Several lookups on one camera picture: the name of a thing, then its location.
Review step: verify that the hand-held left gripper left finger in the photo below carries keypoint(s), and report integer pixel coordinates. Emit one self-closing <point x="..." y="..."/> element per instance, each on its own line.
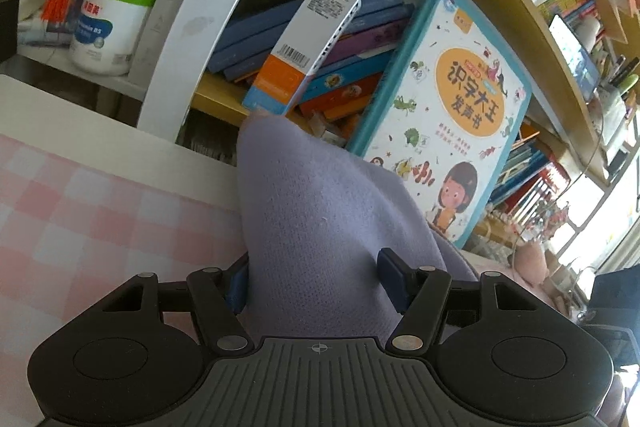
<point x="236" y="284"/>

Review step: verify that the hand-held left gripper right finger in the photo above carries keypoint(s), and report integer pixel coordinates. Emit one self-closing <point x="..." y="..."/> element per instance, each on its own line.
<point x="395" y="279"/>

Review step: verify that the pink and purple sweater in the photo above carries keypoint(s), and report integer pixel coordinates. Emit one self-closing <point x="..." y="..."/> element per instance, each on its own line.
<point x="325" y="232"/>

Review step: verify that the pink plush toy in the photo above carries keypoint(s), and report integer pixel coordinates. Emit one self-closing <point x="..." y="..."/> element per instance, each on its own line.
<point x="531" y="262"/>

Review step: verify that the colourful bead trinkets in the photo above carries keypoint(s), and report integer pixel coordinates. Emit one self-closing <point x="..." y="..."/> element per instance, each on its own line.
<point x="530" y="219"/>

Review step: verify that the pink checkered tablecloth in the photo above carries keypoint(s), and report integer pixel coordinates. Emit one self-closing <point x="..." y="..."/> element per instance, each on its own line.
<point x="100" y="227"/>

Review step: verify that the row of leaning picture books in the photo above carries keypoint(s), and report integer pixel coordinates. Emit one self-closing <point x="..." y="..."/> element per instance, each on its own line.
<point x="530" y="167"/>

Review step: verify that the teal-bordered children's book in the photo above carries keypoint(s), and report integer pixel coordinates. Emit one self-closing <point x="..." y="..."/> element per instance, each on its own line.
<point x="450" y="117"/>

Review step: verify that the white and orange carton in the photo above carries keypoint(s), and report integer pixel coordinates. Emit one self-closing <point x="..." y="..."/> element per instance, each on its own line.
<point x="300" y="52"/>

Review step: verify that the tall white carton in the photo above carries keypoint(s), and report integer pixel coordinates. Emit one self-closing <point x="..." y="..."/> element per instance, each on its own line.
<point x="165" y="17"/>

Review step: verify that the wooden bookshelf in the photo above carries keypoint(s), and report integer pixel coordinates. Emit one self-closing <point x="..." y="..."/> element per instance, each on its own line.
<point x="225" y="7"/>

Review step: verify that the white can with green lid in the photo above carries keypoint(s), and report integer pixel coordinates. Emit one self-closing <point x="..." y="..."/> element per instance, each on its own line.
<point x="112" y="27"/>

